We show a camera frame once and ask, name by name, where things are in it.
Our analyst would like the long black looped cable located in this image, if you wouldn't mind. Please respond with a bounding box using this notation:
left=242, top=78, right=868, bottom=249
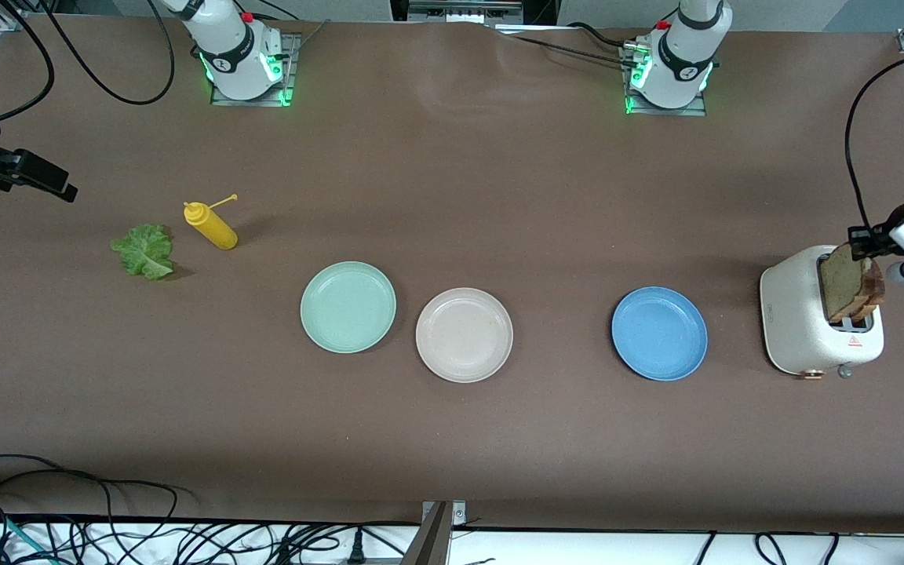
left=0, top=454, right=198, bottom=550

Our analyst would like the blue round plate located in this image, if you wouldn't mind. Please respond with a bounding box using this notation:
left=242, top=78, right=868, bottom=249
left=611, top=286, right=709, bottom=382

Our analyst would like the beige round plate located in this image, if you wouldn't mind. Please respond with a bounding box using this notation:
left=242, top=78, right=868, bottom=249
left=415, top=287, right=514, bottom=384

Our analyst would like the green lettuce leaf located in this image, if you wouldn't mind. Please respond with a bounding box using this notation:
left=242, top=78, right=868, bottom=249
left=111, top=224, right=176, bottom=281

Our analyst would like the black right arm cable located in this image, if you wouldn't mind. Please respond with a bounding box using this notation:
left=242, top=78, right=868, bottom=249
left=0, top=0, right=177, bottom=144

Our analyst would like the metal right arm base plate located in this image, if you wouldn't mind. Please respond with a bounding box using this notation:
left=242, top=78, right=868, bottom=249
left=210, top=33, right=302, bottom=108

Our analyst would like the thin black cable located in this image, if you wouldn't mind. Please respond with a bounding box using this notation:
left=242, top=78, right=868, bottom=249
left=566, top=22, right=637, bottom=48

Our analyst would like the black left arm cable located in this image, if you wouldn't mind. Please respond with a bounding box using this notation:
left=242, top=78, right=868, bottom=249
left=846, top=47, right=904, bottom=236

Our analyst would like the yellow mustard squeeze bottle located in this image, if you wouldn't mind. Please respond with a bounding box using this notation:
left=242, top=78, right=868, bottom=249
left=183, top=193, right=239, bottom=251

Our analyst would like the brown toast bread slice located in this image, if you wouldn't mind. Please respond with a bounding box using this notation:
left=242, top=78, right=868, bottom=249
left=819, top=242, right=869, bottom=323
left=852, top=259, right=886, bottom=321

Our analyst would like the light green round plate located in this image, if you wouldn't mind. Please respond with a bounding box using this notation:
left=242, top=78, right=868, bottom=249
left=300, top=261, right=398, bottom=355

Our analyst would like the black equipment box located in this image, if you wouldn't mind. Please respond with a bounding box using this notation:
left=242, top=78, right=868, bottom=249
left=389, top=0, right=559, bottom=26

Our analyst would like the aluminium profile post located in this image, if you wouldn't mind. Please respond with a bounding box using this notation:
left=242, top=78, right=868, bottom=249
left=400, top=500, right=468, bottom=565

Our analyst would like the white two-slot toaster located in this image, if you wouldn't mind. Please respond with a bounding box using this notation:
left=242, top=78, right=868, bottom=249
left=759, top=245, right=885, bottom=383

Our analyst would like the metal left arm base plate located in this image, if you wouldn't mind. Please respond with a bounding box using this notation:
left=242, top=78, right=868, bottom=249
left=619, top=43, right=709, bottom=118

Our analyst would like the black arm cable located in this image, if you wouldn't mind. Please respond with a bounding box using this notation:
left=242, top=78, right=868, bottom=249
left=846, top=47, right=904, bottom=236
left=0, top=0, right=177, bottom=144

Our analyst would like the black braided cable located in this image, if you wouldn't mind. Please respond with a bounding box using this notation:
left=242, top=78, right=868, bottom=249
left=511, top=31, right=641, bottom=68

